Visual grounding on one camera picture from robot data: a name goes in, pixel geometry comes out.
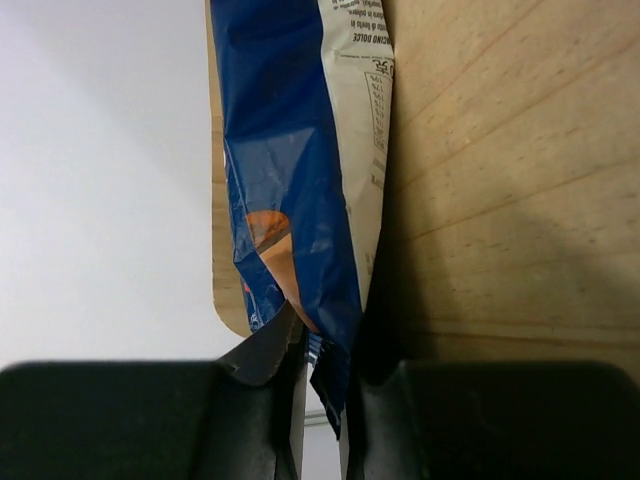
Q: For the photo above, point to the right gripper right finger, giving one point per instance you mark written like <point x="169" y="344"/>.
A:
<point x="377" y="437"/>

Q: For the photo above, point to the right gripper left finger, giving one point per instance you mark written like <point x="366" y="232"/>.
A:
<point x="253" y="425"/>

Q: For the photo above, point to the Burts blue bag with bacon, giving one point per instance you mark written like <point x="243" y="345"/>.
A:
<point x="306" y="90"/>

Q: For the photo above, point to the wooden two-tier shelf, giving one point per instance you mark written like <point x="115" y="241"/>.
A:
<point x="511" y="218"/>

